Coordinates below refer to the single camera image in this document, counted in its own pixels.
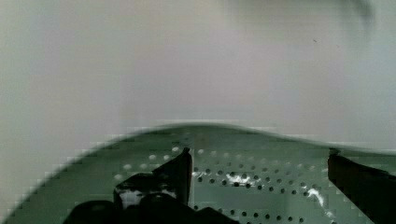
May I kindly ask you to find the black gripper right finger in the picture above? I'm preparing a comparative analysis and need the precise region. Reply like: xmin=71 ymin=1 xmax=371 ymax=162
xmin=327 ymin=153 xmax=396 ymax=224

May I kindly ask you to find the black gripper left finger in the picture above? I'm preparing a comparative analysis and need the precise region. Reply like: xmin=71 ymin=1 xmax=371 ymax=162
xmin=63 ymin=147 xmax=238 ymax=224

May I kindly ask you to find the green plastic strainer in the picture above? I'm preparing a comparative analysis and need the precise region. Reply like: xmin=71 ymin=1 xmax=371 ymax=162
xmin=2 ymin=124 xmax=395 ymax=224

